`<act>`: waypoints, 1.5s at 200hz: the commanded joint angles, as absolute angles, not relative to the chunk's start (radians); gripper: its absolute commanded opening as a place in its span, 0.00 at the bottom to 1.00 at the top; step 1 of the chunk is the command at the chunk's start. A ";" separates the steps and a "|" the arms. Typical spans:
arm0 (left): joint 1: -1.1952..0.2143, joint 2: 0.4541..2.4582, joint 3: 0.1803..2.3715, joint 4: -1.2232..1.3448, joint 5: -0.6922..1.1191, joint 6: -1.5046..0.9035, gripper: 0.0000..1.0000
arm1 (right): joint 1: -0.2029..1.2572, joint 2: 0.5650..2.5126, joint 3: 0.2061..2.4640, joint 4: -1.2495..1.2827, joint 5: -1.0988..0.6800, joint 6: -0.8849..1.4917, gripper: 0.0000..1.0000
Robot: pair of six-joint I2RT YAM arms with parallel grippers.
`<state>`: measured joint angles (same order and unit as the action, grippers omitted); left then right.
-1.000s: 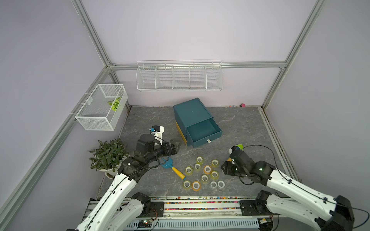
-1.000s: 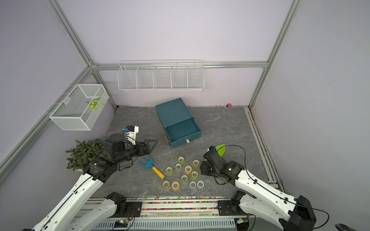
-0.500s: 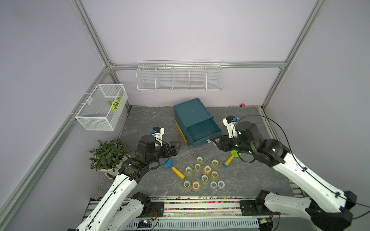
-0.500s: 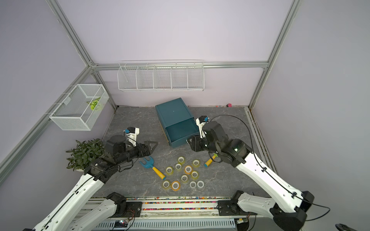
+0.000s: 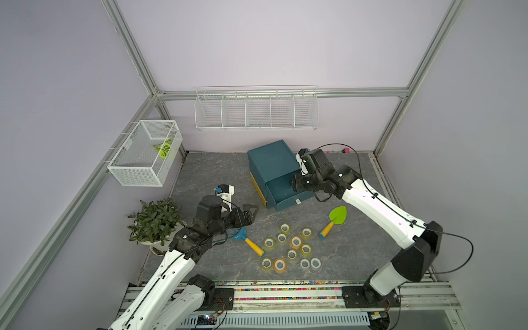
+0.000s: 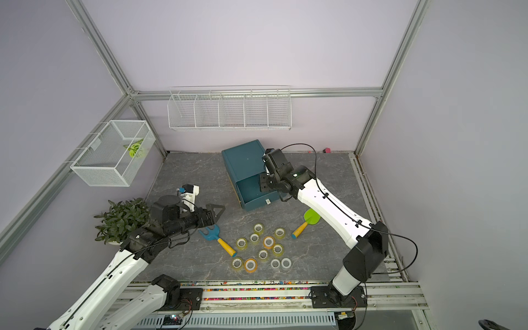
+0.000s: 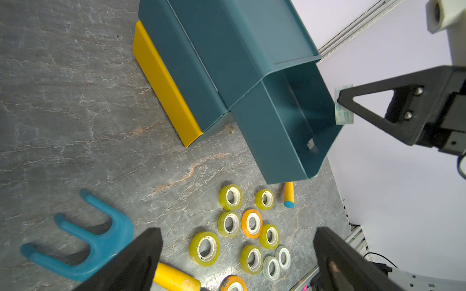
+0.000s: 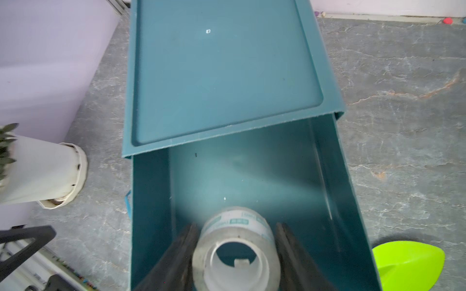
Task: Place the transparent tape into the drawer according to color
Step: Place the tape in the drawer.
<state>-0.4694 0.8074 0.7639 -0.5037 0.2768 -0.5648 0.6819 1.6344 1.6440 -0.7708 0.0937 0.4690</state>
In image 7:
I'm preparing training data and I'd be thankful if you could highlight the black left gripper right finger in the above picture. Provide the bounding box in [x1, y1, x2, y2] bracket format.
[313, 227, 402, 291]

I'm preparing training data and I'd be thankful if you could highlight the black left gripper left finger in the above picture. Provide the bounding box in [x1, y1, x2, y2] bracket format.
[75, 227, 163, 291]

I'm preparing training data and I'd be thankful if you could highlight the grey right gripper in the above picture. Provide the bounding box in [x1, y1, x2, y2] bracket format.
[337, 65, 466, 156]

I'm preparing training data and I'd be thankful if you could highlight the yellow-green tape roll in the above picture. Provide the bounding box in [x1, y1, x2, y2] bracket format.
[219, 184, 243, 211]
[189, 232, 220, 267]
[240, 245, 263, 275]
[255, 189, 275, 210]
[217, 212, 240, 238]
[259, 224, 280, 250]

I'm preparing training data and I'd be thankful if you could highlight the teal drawer cabinet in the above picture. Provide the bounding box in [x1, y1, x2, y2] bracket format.
[138, 1, 341, 184]

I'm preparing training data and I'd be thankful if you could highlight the orange tape roll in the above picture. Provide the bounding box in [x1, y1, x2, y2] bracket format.
[241, 209, 263, 239]
[220, 275, 247, 291]

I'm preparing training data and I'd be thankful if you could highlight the blue toy rake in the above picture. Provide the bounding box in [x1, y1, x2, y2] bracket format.
[21, 189, 134, 282]

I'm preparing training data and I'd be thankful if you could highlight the green toy shovel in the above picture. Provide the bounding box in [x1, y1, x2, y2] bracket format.
[283, 182, 295, 209]

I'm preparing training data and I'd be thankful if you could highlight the yellow cabinet side panel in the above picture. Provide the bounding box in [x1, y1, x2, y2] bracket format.
[133, 21, 203, 147]

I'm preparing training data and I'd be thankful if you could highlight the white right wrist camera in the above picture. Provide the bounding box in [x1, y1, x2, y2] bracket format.
[425, 0, 466, 67]

